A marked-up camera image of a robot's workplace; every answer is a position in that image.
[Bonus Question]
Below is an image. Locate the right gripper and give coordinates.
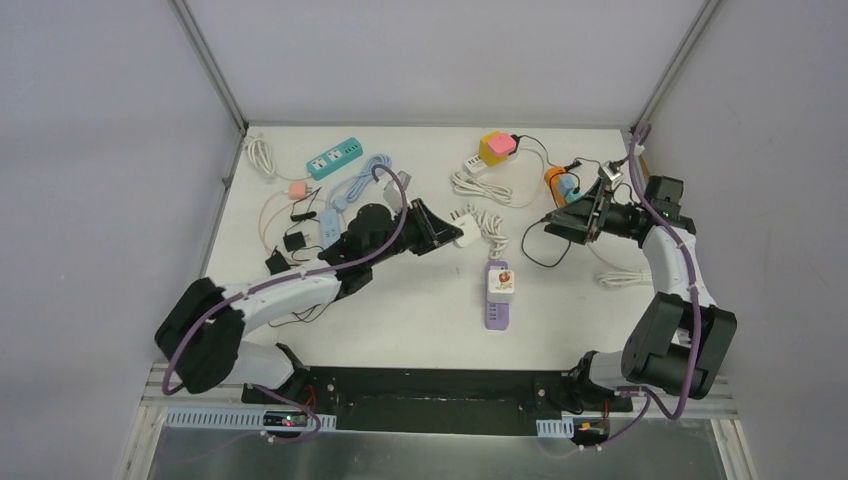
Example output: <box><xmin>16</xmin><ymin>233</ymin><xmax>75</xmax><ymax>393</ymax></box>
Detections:
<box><xmin>544</xmin><ymin>178</ymin><xmax>636</xmax><ymax>245</ymax></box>

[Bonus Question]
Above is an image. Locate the teal power strip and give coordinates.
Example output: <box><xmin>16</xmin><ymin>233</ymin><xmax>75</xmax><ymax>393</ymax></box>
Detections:
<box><xmin>306</xmin><ymin>137</ymin><xmax>363</xmax><ymax>181</ymax></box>

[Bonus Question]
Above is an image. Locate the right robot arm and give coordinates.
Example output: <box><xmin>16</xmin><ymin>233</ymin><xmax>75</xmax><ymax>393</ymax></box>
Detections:
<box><xmin>542</xmin><ymin>172</ymin><xmax>737</xmax><ymax>410</ymax></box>

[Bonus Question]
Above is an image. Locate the white cube socket adapter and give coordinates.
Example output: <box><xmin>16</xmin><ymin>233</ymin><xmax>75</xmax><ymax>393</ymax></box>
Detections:
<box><xmin>486</xmin><ymin>268</ymin><xmax>515</xmax><ymax>304</ymax></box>

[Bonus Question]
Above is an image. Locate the yellow pink cube socket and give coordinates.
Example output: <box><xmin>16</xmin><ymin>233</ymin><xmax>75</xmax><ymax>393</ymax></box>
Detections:
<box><xmin>478</xmin><ymin>131</ymin><xmax>518</xmax><ymax>167</ymax></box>

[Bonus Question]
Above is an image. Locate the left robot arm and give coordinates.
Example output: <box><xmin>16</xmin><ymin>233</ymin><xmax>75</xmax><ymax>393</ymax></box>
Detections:
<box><xmin>154</xmin><ymin>199</ymin><xmax>463</xmax><ymax>405</ymax></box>

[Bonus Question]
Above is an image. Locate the light blue power strip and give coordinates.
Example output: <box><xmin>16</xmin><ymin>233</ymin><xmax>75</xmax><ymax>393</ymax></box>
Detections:
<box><xmin>318</xmin><ymin>208</ymin><xmax>342</xmax><ymax>249</ymax></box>

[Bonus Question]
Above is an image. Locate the white coiled cable right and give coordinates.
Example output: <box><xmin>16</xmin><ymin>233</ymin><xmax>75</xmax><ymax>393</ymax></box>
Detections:
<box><xmin>597</xmin><ymin>266</ymin><xmax>657</xmax><ymax>289</ymax></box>

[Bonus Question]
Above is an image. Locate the light blue coiled cable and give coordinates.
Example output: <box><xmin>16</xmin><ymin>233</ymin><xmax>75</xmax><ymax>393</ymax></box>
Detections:
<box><xmin>327</xmin><ymin>154</ymin><xmax>393</xmax><ymax>213</ymax></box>

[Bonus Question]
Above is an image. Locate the small pink plug charger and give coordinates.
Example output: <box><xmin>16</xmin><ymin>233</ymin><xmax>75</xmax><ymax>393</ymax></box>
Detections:
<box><xmin>287</xmin><ymin>182</ymin><xmax>312</xmax><ymax>201</ymax></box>

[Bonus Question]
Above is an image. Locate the white coiled cable left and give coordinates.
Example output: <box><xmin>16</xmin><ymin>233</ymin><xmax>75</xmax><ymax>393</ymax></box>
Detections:
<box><xmin>245</xmin><ymin>134</ymin><xmax>278</xmax><ymax>180</ymax></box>

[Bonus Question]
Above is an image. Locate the purple power strip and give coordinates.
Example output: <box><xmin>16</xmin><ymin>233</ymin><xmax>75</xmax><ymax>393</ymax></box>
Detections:
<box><xmin>484</xmin><ymin>260</ymin><xmax>510</xmax><ymax>331</ymax></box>

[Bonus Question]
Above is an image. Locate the orange power strip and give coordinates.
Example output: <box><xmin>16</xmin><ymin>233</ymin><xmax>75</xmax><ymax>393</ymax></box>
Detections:
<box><xmin>544</xmin><ymin>167</ymin><xmax>570</xmax><ymax>207</ymax></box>

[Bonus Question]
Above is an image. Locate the black square charger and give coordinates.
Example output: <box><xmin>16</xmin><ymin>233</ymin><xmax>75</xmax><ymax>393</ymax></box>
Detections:
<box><xmin>264</xmin><ymin>250</ymin><xmax>291</xmax><ymax>275</ymax></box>

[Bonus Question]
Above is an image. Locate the white usb power strip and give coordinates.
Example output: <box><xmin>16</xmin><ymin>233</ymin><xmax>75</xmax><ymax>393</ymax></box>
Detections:
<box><xmin>462</xmin><ymin>155</ymin><xmax>489</xmax><ymax>177</ymax></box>

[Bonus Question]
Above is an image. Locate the black usb cable loop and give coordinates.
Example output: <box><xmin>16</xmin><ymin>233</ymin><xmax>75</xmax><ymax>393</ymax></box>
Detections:
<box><xmin>520</xmin><ymin>221</ymin><xmax>572</xmax><ymax>270</ymax></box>

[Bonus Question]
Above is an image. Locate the white coiled cable centre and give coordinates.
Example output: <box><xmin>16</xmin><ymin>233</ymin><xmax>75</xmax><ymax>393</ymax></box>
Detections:
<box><xmin>451</xmin><ymin>170</ymin><xmax>515</xmax><ymax>207</ymax></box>

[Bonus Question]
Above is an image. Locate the white cable of purple strip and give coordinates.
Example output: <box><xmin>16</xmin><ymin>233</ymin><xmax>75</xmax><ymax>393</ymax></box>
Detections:
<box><xmin>447</xmin><ymin>203</ymin><xmax>511</xmax><ymax>261</ymax></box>

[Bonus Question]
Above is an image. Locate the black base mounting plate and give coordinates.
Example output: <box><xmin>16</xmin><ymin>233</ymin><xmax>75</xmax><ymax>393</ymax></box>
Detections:
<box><xmin>241</xmin><ymin>367</ymin><xmax>633</xmax><ymax>436</ymax></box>

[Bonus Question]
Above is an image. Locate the white coiled cable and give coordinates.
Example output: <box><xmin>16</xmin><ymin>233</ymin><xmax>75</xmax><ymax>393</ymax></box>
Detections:
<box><xmin>245</xmin><ymin>134</ymin><xmax>278</xmax><ymax>180</ymax></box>
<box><xmin>597</xmin><ymin>266</ymin><xmax>657</xmax><ymax>289</ymax></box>
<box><xmin>451</xmin><ymin>170</ymin><xmax>515</xmax><ymax>207</ymax></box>

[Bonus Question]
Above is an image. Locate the teal plug adapter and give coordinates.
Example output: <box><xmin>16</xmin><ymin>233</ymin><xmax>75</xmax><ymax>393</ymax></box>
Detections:
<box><xmin>565</xmin><ymin>190</ymin><xmax>583</xmax><ymax>205</ymax></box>

